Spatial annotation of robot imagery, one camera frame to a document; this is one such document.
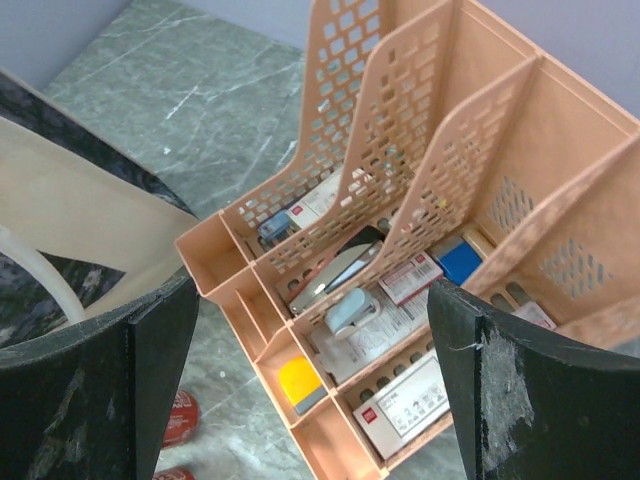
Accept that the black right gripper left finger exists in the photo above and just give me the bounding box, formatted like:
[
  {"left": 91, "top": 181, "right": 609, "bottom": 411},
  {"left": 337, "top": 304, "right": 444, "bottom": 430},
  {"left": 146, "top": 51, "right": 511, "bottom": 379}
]
[{"left": 1, "top": 277, "right": 199, "bottom": 479}]

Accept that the orange plastic desk organizer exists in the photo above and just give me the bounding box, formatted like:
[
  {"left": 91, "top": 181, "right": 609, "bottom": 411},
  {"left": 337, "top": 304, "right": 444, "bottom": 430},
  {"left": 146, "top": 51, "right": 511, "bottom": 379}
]
[{"left": 174, "top": 0, "right": 640, "bottom": 480}]

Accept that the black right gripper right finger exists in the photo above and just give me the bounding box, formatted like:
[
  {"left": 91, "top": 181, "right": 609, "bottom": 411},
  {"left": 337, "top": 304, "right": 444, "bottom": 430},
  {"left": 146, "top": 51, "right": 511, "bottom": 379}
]
[{"left": 428, "top": 280, "right": 639, "bottom": 479}]

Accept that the cream canvas tote bag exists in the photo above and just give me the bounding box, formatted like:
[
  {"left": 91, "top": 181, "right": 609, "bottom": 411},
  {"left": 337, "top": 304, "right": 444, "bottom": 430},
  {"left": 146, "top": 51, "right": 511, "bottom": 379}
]
[{"left": 0, "top": 67, "right": 201, "bottom": 346}]

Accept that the blue box in organizer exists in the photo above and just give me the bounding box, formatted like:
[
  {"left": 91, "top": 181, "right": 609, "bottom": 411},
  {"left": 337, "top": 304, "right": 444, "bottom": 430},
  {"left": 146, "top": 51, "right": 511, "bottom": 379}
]
[{"left": 435, "top": 240, "right": 482, "bottom": 286}]

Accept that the white red medicine box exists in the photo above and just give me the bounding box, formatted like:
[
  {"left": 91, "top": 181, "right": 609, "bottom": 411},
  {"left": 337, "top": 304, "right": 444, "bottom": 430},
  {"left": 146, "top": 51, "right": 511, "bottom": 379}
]
[{"left": 287, "top": 169, "right": 342, "bottom": 231}]

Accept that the light blue stapler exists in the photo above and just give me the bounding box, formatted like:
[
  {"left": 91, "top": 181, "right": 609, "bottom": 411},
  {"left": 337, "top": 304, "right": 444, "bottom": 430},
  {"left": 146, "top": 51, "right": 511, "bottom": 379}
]
[{"left": 325, "top": 288, "right": 381, "bottom": 340}]

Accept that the white box right slot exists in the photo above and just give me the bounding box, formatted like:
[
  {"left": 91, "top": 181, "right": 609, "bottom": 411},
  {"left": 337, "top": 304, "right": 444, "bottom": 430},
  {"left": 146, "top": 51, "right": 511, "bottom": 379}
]
[{"left": 354, "top": 350, "right": 449, "bottom": 460}]

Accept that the red soda can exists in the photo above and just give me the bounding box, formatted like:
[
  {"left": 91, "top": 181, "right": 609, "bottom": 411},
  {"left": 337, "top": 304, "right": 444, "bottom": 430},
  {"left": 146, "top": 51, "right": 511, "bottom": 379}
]
[
  {"left": 162, "top": 390, "right": 199, "bottom": 449},
  {"left": 152, "top": 466, "right": 195, "bottom": 480}
]

